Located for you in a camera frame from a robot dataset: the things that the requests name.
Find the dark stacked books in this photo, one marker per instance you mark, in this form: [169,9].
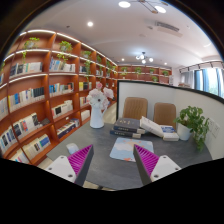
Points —
[128,127]

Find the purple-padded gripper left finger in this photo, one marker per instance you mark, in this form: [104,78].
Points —
[73,168]

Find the white leaning book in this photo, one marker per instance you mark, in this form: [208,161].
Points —
[151,126]

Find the back wall wooden shelf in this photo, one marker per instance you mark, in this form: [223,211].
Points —
[144,73]

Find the tan chair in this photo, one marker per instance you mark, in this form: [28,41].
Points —
[135,107]
[164,114]

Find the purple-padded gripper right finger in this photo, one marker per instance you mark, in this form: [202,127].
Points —
[152,167]

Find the left tan chair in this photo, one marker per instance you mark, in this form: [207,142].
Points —
[135,107]

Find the orange wooden bookshelf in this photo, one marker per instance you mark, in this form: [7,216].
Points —
[44,83]

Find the white flat book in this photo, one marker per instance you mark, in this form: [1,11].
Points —
[169,133]

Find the ceiling chandelier lamp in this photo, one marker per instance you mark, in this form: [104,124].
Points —
[143,58]

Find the right tan chair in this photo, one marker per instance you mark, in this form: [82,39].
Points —
[164,114]

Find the potted green plant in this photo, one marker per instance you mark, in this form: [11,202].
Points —
[193,119]

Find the light blue mouse pad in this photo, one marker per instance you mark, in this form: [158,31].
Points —
[123,148]

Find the white vase with flowers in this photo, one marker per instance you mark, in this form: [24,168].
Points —
[98,99]

